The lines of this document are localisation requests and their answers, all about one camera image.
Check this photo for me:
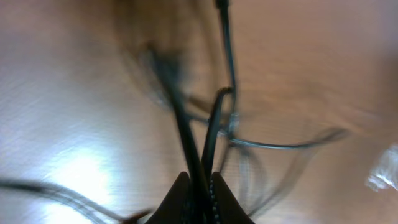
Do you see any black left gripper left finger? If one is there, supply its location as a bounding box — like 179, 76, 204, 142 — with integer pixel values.
146, 172, 190, 224

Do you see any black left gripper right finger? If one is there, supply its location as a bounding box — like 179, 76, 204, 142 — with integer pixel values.
210, 172, 254, 224

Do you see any thin black usb cable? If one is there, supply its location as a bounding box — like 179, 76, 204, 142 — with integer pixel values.
136, 0, 349, 218

